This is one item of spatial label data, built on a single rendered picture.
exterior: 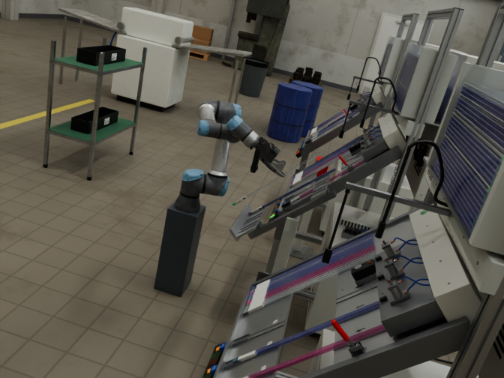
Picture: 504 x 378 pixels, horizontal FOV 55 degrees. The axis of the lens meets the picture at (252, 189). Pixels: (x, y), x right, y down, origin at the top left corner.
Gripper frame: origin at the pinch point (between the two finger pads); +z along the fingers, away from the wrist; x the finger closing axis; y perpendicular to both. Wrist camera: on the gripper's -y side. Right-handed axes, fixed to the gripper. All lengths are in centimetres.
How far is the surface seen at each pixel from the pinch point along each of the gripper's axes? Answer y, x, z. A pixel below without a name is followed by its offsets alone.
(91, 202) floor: -163, 106, -80
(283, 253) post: -27.1, -3.1, 28.0
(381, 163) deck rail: 32, 25, 33
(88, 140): -147, 145, -123
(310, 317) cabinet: -58, 24, 73
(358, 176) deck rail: 20.0, 24.6, 30.1
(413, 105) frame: 63, 24, 22
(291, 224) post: -13.5, -3.1, 20.0
